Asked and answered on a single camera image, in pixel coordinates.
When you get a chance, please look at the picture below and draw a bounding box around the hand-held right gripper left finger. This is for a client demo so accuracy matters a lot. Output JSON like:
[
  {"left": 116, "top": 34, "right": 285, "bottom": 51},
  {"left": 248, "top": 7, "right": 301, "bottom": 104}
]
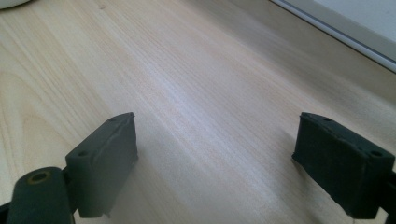
[{"left": 64, "top": 112, "right": 139, "bottom": 218}]

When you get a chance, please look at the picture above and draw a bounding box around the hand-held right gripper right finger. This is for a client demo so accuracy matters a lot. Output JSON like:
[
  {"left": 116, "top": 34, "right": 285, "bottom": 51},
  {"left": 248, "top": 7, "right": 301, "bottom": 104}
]
[{"left": 291, "top": 111, "right": 396, "bottom": 220}]

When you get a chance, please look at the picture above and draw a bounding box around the white round object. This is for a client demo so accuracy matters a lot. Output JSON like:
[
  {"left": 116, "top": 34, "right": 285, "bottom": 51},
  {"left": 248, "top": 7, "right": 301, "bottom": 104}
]
[{"left": 0, "top": 0, "right": 32, "bottom": 10}]

